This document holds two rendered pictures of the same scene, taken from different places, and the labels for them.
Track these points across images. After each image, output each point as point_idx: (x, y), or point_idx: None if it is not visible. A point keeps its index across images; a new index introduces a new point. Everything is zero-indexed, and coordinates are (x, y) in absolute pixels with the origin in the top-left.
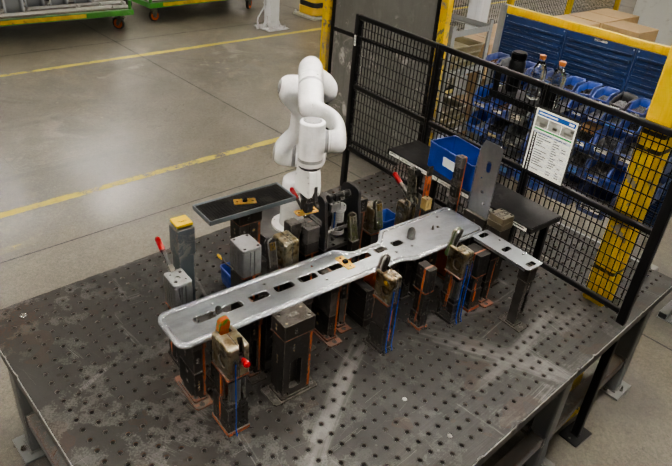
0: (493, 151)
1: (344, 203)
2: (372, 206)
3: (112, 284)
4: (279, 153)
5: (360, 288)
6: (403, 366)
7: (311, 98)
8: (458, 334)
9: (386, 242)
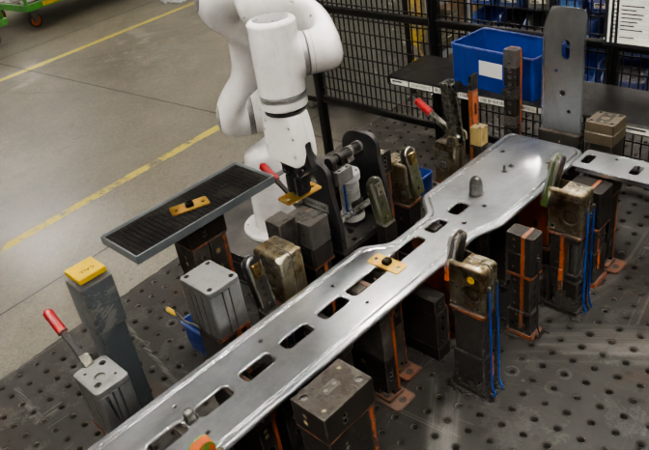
0: (569, 20)
1: (354, 167)
2: (399, 160)
3: (14, 399)
4: (227, 117)
5: (420, 298)
6: (533, 412)
7: None
8: (597, 329)
9: (440, 211)
